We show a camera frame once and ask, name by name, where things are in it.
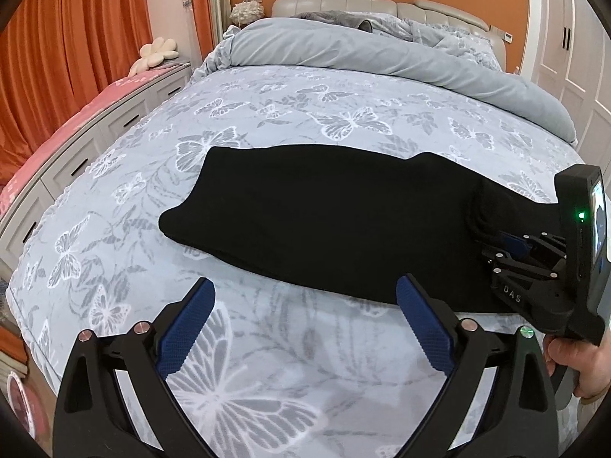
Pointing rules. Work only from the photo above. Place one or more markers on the white shell lamp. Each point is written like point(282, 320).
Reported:
point(247, 13)

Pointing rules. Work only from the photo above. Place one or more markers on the pink mat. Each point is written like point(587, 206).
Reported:
point(95, 107)

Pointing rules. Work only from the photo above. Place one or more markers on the round red and white object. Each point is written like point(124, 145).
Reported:
point(24, 405)

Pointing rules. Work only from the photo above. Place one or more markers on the person's right hand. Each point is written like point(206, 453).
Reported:
point(577, 362)

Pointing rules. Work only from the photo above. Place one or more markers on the white drawer cabinet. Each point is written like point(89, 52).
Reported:
point(95, 143)

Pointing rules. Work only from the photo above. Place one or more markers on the butterfly print pillow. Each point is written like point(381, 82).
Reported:
point(458, 40)

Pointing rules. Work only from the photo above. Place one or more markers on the black pants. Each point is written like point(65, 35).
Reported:
point(310, 214)

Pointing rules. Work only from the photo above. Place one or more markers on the orange curtain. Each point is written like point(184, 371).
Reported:
point(71, 57)

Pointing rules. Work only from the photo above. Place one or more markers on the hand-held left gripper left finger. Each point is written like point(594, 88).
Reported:
point(191, 329)

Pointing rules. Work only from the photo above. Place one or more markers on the white wardrobe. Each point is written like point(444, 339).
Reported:
point(573, 47)

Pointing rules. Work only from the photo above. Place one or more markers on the dark grey blanket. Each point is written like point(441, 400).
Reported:
point(334, 18)

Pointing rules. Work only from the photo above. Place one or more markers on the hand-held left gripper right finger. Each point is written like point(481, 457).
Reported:
point(425, 327)

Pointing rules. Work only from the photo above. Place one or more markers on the cream window frame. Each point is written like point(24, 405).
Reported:
point(217, 4)

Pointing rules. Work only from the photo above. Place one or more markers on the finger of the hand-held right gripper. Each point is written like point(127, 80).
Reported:
point(520, 272)
point(513, 242)

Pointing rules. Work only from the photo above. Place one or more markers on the bed with butterfly sheet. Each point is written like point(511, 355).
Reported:
point(267, 119)

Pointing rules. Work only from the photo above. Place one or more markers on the cream flower cushion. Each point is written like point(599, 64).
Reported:
point(155, 55)

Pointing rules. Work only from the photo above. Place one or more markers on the grey duvet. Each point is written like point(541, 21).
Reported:
point(382, 62)

